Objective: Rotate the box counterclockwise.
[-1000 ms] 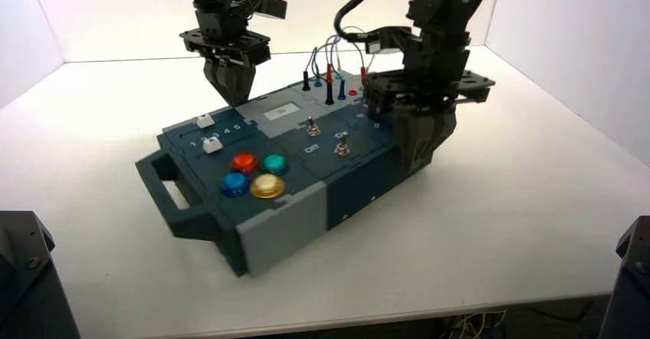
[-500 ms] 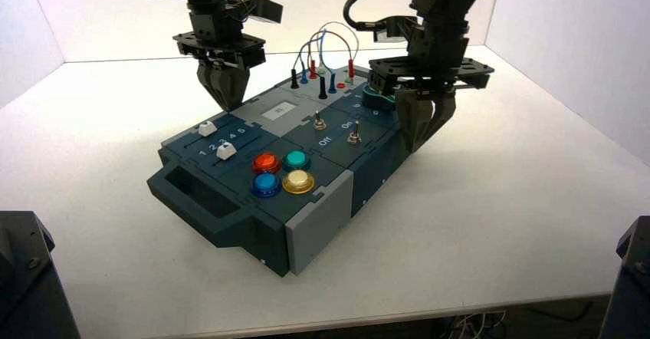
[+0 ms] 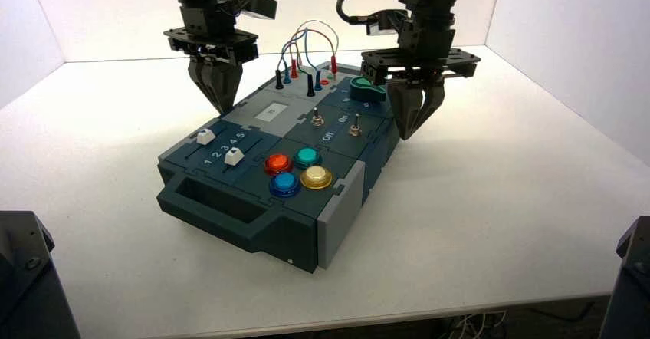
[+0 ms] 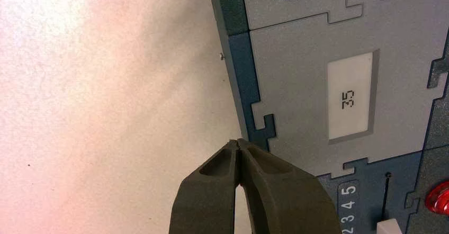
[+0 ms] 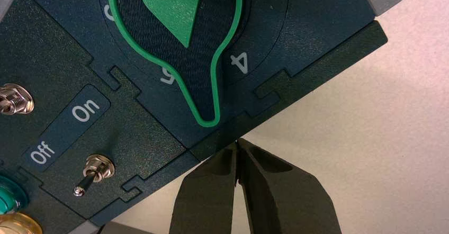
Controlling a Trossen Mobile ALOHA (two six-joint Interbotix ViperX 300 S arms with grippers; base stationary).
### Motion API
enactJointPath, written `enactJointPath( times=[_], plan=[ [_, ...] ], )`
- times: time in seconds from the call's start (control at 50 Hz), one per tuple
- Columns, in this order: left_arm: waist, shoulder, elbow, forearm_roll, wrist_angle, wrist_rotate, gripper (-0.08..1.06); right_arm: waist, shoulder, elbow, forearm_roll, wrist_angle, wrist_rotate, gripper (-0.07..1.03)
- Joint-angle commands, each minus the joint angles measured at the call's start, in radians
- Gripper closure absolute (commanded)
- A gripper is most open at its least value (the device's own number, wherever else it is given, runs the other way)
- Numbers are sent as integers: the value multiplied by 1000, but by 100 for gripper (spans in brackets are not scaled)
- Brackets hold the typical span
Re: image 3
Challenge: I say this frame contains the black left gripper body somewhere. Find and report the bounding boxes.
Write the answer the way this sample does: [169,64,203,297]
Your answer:
[163,0,260,67]

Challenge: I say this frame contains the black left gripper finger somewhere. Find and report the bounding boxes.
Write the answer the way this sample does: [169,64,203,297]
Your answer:
[188,56,225,116]
[215,61,245,116]

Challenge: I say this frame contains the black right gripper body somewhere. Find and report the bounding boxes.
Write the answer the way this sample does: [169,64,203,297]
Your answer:
[361,0,481,86]

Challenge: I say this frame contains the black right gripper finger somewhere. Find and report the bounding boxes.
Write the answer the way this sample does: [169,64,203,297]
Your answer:
[386,80,426,141]
[417,74,447,130]

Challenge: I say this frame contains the dark teal grey control box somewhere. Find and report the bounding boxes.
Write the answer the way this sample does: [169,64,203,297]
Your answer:
[156,61,402,274]

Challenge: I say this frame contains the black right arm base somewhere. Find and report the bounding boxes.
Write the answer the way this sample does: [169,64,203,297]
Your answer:
[599,216,650,339]

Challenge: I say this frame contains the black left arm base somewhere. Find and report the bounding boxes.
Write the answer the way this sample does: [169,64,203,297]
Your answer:
[0,209,82,339]

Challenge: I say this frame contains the teal rotary knob green pointer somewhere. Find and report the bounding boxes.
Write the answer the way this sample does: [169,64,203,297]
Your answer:
[349,76,388,104]

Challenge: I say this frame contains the small white display screen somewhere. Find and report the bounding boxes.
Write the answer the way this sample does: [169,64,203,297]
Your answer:
[254,104,290,123]

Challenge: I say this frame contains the red round push button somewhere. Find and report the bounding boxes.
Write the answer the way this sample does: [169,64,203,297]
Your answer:
[264,153,294,177]

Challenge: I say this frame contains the green round push button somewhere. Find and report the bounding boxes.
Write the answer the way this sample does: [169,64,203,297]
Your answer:
[293,146,323,170]

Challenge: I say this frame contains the yellow round push button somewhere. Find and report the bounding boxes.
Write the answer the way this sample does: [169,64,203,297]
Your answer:
[299,165,334,191]

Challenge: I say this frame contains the blue round push button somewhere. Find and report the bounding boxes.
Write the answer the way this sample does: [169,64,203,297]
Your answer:
[268,172,301,199]

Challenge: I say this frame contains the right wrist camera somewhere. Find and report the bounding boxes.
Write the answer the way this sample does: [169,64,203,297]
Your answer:
[365,9,410,37]

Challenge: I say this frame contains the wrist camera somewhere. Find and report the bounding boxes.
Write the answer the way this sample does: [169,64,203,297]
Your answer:
[365,9,410,37]
[235,0,279,21]

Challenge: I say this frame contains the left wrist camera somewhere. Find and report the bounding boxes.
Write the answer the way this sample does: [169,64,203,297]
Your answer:
[235,0,279,21]

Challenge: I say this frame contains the black jumper cable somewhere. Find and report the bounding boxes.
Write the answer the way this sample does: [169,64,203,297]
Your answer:
[274,41,317,98]

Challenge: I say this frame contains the white jumper cable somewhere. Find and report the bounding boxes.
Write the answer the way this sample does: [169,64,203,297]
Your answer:
[296,19,340,80]

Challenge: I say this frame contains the red jumper cable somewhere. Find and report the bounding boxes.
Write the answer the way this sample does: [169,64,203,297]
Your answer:
[289,28,338,79]

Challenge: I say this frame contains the blue jumper cable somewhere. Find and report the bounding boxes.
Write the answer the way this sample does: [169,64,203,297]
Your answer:
[281,28,324,92]

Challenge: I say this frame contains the white cables under table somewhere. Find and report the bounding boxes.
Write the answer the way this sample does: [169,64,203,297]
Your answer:
[438,310,509,339]

